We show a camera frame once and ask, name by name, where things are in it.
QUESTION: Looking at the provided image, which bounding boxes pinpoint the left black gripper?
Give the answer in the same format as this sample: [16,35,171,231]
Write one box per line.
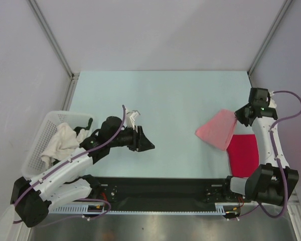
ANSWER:
[108,125,154,152]

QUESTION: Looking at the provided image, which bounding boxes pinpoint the pink t shirt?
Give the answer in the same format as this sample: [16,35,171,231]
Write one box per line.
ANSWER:
[195,109,237,151]

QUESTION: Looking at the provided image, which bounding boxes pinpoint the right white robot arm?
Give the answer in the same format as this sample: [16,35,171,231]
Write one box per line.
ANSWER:
[221,103,299,206]

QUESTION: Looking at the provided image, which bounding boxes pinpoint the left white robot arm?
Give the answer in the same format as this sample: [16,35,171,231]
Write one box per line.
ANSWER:
[11,116,155,227]

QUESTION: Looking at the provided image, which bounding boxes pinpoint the folded red t shirt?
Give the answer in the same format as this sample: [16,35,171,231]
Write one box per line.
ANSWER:
[227,134,259,178]

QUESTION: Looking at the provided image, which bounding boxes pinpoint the dark green t shirt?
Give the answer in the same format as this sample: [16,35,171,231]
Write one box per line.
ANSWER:
[73,118,93,136]

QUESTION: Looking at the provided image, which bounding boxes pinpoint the white crumpled t shirt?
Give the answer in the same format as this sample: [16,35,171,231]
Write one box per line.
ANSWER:
[40,123,89,170]

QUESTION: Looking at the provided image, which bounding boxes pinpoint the white plastic basket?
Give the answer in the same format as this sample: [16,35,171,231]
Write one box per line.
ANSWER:
[21,110,97,179]

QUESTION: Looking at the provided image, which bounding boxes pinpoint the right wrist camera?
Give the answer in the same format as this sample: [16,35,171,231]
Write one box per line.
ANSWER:
[248,87,277,108]

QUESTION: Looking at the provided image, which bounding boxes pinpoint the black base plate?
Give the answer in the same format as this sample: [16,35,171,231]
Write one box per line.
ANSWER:
[87,175,241,212]

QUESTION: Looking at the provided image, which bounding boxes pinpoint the white slotted cable duct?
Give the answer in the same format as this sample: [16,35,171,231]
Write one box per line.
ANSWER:
[51,204,239,215]

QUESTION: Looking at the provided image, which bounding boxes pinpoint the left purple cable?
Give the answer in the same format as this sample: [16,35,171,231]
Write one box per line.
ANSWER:
[12,104,128,224]

